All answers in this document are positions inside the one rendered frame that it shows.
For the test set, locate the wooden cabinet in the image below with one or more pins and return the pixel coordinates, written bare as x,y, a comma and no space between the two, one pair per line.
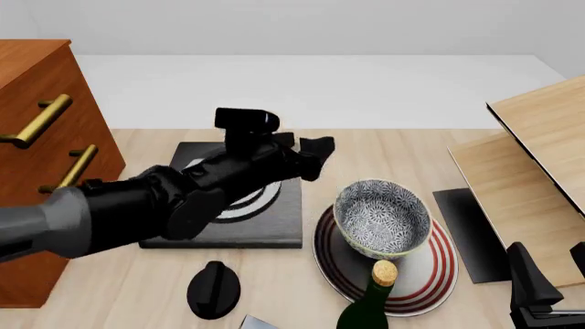
50,137

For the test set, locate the grey flat object corner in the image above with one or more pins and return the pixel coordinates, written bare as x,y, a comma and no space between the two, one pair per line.
256,323

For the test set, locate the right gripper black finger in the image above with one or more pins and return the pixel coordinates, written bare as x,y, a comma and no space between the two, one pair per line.
530,277
578,258

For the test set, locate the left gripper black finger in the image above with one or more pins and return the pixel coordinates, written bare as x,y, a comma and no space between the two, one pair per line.
317,147
284,138

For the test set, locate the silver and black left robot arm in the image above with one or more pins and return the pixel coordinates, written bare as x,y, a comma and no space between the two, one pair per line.
114,209

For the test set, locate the white plate with red rings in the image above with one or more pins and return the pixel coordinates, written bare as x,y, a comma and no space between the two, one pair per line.
425,284

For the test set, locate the round black stove knob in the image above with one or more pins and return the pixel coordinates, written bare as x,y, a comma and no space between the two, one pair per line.
213,291

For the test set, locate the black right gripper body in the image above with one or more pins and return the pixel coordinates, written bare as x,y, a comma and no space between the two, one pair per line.
548,318

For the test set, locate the flat black stove plate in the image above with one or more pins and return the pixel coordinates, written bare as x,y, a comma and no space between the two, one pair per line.
283,219

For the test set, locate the patterned black and white bowl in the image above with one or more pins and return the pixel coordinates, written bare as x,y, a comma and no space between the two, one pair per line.
381,219

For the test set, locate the dark green corked wine bottle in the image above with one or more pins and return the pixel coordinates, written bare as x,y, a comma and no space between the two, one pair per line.
368,308

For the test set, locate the pale wooden rack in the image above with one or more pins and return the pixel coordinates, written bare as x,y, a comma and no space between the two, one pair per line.
525,171

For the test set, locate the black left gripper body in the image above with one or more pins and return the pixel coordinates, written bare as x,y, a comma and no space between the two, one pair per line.
301,164

